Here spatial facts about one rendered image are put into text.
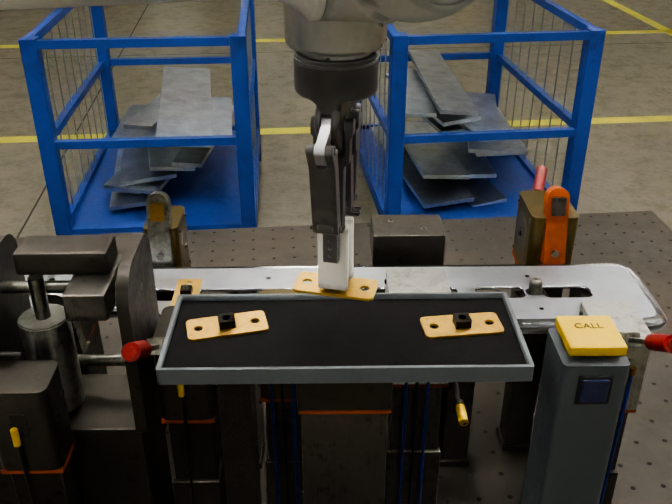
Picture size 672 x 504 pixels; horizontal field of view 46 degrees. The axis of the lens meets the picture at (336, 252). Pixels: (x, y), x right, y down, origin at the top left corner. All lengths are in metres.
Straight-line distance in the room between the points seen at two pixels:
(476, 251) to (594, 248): 0.30
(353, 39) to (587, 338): 0.40
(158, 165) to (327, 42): 2.73
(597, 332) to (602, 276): 0.44
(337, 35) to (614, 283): 0.76
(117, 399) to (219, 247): 0.94
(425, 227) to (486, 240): 0.70
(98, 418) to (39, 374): 0.13
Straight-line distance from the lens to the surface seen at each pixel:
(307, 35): 0.67
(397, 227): 1.32
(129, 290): 0.91
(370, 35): 0.67
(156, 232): 1.31
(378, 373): 0.77
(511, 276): 1.27
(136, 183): 3.43
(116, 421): 1.05
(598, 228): 2.15
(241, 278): 1.24
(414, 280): 1.02
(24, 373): 0.97
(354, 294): 0.79
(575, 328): 0.87
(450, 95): 3.47
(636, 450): 1.45
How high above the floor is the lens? 1.63
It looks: 29 degrees down
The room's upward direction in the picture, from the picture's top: straight up
